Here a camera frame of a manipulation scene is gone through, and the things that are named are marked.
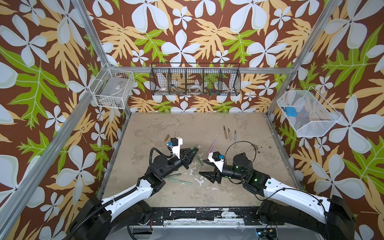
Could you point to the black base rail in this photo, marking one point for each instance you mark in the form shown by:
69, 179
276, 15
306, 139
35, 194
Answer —
246, 216

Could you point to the white wire basket left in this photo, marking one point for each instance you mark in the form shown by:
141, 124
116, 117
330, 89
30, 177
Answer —
111, 88

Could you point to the black wire basket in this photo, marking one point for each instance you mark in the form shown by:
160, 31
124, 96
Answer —
212, 79

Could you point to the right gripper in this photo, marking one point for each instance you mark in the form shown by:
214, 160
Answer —
217, 173

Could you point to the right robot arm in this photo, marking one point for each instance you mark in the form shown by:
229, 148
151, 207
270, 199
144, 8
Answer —
329, 217

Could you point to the blue object in basket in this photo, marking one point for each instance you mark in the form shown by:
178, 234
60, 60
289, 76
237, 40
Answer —
290, 111

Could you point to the brown pen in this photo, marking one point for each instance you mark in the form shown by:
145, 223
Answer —
225, 132

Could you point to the white mesh basket right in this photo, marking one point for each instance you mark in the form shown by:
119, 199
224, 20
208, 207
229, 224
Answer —
316, 116

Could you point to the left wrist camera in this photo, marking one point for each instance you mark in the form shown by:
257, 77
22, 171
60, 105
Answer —
174, 146

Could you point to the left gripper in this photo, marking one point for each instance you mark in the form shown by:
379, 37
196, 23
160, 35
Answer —
184, 156

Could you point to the pink pen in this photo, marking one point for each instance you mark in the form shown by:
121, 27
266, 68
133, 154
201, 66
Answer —
212, 147

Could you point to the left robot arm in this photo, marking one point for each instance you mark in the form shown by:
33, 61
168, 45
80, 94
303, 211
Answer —
99, 218

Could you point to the light green pen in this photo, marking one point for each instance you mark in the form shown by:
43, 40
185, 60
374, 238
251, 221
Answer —
180, 181

